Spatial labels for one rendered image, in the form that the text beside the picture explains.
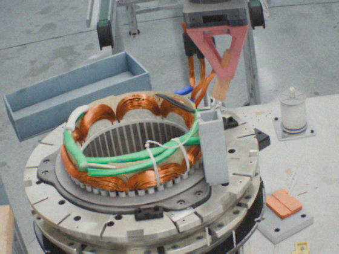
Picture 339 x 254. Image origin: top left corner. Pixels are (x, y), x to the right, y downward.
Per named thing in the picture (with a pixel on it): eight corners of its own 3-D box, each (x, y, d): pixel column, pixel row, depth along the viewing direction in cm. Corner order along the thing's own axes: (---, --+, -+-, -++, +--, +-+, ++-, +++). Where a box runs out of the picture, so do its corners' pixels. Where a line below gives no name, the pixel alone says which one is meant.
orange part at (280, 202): (303, 208, 130) (303, 204, 129) (282, 220, 128) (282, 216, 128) (283, 192, 135) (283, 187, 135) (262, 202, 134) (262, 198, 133)
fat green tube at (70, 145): (91, 176, 87) (88, 162, 86) (60, 179, 87) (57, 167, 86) (94, 113, 100) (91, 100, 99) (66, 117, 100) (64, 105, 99)
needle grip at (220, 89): (227, 101, 85) (241, 55, 82) (215, 101, 84) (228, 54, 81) (221, 94, 86) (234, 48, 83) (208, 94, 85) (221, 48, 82)
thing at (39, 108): (150, 179, 148) (126, 50, 133) (172, 207, 139) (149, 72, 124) (37, 218, 141) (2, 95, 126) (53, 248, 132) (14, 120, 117)
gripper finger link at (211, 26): (254, 61, 86) (243, -10, 82) (257, 85, 80) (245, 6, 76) (198, 66, 87) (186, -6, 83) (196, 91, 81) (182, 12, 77)
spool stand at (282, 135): (316, 135, 152) (315, 95, 147) (278, 142, 152) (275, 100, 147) (308, 114, 160) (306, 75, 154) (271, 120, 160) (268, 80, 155)
